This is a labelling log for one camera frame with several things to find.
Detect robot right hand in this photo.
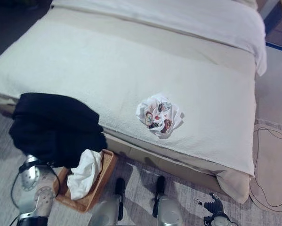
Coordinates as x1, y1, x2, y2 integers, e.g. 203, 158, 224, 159
193, 192, 226, 216

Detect black garment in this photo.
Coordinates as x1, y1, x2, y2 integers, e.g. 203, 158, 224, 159
8, 92, 108, 169

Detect robot right leg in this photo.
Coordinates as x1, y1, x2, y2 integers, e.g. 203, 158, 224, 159
151, 175, 183, 226

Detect bed with brown base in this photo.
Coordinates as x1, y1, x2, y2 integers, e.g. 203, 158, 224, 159
0, 0, 258, 205

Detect beige rug with black line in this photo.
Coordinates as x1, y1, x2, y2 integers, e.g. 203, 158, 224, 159
248, 122, 282, 208

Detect grey patterned carpet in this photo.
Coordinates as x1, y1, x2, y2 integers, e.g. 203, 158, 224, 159
0, 103, 282, 226

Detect white printed crumpled garment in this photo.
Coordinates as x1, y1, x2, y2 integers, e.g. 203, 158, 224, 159
135, 92, 185, 140

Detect orange woven basket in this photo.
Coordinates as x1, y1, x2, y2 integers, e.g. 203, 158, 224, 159
53, 148, 119, 212

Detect plain white garment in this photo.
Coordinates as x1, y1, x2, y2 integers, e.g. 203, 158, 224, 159
66, 149, 104, 201

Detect cream textured bed blanket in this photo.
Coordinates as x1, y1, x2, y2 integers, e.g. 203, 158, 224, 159
0, 16, 257, 177

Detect white duvet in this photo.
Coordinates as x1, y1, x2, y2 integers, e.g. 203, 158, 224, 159
50, 0, 267, 77

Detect dark bedside furniture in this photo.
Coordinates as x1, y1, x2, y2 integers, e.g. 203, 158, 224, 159
257, 0, 282, 52

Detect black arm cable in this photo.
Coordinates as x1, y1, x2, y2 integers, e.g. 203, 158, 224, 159
10, 161, 61, 212

